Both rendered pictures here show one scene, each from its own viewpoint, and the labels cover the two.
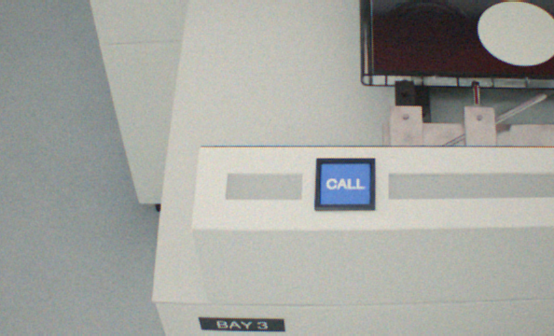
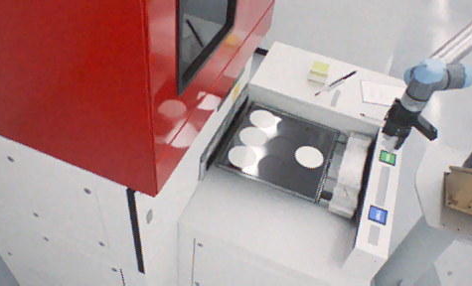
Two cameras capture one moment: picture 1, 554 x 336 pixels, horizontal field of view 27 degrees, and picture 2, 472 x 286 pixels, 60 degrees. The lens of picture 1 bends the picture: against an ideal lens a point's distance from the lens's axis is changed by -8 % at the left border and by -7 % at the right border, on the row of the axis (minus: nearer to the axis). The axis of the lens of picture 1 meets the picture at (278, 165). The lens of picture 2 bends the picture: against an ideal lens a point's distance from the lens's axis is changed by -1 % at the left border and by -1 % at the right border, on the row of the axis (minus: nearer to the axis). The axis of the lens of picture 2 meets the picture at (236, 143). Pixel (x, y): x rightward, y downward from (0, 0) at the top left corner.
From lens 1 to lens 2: 1.26 m
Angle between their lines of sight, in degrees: 51
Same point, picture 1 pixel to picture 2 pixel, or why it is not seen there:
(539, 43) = (315, 154)
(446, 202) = (387, 195)
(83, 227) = not seen: outside the picture
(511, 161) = (376, 174)
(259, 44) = (266, 230)
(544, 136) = (345, 169)
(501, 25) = (305, 159)
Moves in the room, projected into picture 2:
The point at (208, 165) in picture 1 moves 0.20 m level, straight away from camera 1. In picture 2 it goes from (363, 246) to (294, 233)
